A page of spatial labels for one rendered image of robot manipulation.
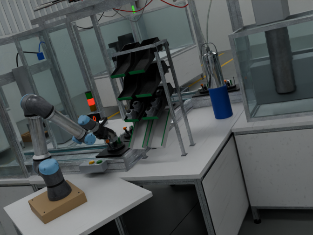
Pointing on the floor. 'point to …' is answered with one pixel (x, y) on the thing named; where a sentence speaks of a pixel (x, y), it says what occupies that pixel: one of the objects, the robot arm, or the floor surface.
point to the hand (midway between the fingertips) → (112, 134)
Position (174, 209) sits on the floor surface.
